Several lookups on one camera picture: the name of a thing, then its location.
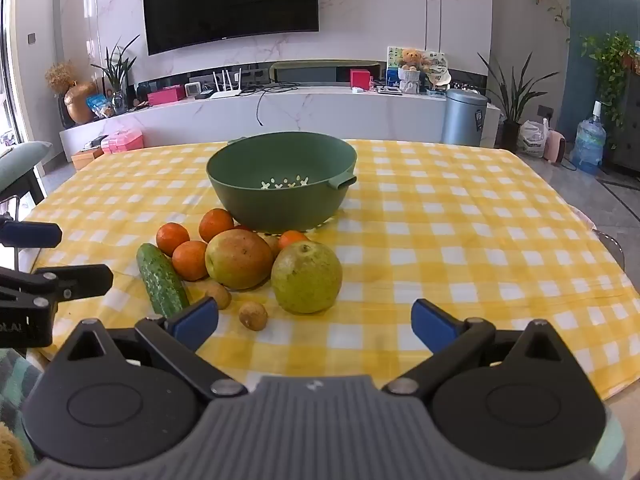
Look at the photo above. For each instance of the pink storage box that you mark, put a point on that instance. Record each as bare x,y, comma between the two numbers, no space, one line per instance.
122,141

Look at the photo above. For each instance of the yellow-green pear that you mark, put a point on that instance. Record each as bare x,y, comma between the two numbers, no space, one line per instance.
306,280

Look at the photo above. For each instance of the green cushioned chair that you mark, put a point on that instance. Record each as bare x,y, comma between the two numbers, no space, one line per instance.
20,162

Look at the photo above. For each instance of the white router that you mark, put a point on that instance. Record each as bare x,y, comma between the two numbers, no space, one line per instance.
225,92

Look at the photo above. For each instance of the red box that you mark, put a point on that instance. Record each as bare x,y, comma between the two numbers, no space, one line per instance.
360,79

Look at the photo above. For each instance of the small white device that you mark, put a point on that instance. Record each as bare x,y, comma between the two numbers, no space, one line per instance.
193,89

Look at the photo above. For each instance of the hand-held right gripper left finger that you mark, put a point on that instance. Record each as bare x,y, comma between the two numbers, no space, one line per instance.
192,322

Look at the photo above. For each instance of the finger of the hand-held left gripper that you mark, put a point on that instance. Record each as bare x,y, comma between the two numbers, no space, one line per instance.
75,280
35,235

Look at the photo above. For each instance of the blue snack packet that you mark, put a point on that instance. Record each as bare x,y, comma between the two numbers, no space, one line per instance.
99,106

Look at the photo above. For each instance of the red-yellow mango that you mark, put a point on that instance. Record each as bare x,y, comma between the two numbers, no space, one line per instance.
237,260

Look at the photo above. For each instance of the green cucumber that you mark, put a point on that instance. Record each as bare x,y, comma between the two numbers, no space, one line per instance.
160,280

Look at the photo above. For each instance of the grey speaker box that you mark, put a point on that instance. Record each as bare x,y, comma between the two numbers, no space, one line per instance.
325,74

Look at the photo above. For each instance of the flat kitchen scale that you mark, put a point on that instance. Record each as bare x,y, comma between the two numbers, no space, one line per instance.
390,91

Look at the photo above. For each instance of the yellow checked tablecloth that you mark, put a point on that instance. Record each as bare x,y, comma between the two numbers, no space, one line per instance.
450,260

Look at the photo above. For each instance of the blue water jug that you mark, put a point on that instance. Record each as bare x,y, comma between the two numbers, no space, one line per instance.
589,145

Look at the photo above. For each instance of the black wall television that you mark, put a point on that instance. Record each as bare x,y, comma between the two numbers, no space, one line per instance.
230,5

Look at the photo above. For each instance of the wooden box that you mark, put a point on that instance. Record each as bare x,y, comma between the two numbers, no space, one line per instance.
85,159

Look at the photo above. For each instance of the green plant in glass vase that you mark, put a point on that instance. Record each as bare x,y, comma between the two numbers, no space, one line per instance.
117,80

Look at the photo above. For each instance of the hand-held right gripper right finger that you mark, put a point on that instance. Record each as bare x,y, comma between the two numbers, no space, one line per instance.
435,322

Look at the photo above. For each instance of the brown teddy bear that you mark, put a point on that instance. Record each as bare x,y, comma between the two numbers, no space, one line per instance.
411,59

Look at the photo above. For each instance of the teal patterned cloth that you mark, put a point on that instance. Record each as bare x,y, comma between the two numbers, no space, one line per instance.
17,400

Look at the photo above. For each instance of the white plastic bag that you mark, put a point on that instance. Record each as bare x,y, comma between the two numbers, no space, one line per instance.
531,140

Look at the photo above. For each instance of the grey-blue trash can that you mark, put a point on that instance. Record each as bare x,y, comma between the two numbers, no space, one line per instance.
464,117

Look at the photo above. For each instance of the leafy pothos plant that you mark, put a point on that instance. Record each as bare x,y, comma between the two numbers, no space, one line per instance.
610,65

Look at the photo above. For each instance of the dark grey cabinet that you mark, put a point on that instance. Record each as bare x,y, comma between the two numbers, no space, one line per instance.
629,140

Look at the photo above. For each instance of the pink tissue box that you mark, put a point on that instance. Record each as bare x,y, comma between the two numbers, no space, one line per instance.
166,96

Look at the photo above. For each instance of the round paper fan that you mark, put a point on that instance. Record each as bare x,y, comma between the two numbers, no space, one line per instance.
437,79

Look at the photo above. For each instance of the green bowl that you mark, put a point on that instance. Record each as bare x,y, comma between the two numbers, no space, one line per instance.
280,205

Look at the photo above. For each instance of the white marble television console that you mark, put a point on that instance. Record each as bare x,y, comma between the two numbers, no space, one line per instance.
310,115

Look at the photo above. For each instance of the small pink heater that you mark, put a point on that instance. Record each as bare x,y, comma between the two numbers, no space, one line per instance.
555,147

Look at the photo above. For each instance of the potted snake plant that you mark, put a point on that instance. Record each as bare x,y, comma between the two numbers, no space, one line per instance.
512,105

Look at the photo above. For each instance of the dried flower bunch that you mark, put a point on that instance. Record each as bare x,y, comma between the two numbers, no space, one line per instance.
59,76

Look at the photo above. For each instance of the orange tangerine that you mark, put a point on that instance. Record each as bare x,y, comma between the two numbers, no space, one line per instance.
291,237
172,237
190,260
216,224

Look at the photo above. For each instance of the golden vase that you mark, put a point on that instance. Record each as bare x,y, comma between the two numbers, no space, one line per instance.
80,105

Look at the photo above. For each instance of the wall socket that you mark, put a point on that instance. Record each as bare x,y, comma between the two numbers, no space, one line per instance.
544,112

